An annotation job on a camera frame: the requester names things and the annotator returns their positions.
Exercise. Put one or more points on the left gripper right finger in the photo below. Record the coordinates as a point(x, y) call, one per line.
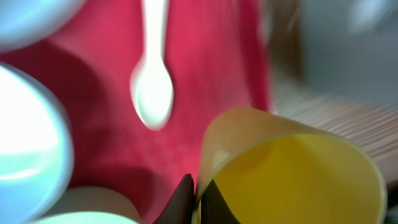
point(214, 209)

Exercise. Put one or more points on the red serving tray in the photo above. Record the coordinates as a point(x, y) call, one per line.
point(216, 60)

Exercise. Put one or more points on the grey dishwasher rack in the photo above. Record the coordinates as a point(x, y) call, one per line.
point(350, 48)

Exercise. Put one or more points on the small light blue bowl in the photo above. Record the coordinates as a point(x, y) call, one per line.
point(36, 147)

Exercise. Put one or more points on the mint green bowl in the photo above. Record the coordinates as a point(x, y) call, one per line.
point(91, 205)

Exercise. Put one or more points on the white plastic spoon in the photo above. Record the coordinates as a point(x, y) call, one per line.
point(151, 87)

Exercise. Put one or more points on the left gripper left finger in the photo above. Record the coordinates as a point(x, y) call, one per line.
point(180, 207)

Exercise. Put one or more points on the large light blue plate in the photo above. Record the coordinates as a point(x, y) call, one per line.
point(24, 22)

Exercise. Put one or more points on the yellow plastic cup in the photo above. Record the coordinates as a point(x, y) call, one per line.
point(270, 169)

